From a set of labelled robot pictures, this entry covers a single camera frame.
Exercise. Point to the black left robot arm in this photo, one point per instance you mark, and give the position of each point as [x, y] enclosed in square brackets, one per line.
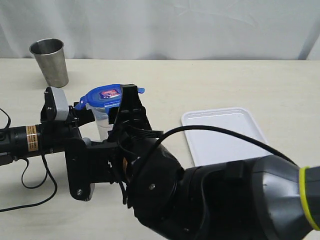
[19, 142]

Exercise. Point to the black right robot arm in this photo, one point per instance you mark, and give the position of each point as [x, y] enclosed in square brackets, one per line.
[262, 198]

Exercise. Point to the stainless steel cup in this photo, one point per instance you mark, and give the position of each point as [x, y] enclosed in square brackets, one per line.
[50, 57]

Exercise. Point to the white rectangular tray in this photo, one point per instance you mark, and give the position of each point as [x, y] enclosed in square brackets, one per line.
[209, 147]

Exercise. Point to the blue plastic lid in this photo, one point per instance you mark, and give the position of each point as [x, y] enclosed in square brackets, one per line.
[107, 96]

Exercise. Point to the clear plastic container with label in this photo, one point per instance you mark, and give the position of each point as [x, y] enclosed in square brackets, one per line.
[102, 121]

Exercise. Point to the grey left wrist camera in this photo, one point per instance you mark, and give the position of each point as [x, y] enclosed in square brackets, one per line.
[61, 104]

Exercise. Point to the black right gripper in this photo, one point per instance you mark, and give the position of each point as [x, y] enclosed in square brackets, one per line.
[111, 160]

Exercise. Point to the white backdrop curtain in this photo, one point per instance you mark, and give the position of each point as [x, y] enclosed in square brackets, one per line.
[165, 29]

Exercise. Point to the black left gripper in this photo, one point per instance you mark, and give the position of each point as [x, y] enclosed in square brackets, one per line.
[54, 133]

